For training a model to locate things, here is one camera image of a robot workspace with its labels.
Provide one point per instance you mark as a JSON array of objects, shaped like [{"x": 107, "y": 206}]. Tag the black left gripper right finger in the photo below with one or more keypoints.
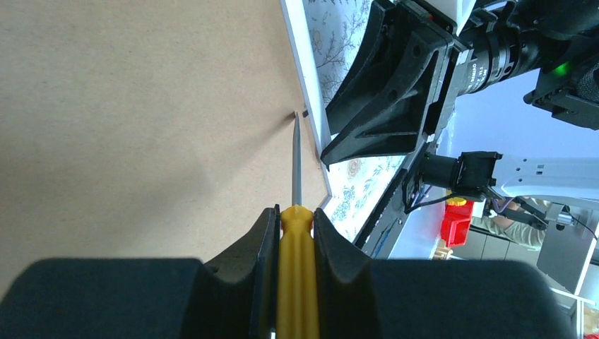
[{"x": 362, "y": 297}]

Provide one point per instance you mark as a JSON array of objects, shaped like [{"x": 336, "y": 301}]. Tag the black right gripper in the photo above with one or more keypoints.
[{"x": 411, "y": 66}]

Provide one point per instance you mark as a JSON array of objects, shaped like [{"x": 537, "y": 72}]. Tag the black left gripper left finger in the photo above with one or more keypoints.
[{"x": 230, "y": 296}]

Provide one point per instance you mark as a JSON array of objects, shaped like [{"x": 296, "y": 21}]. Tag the yellow handled screwdriver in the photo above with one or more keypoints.
[{"x": 297, "y": 309}]

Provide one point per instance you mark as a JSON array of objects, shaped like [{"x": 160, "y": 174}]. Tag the white picture frame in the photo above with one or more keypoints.
[{"x": 141, "y": 128}]

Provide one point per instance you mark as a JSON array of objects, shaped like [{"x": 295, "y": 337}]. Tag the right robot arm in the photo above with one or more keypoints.
[{"x": 506, "y": 106}]

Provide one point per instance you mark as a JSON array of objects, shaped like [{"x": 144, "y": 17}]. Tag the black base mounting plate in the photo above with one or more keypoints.
[{"x": 391, "y": 233}]

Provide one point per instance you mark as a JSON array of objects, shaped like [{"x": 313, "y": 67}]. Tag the red plastic bin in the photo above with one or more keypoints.
[{"x": 456, "y": 223}]

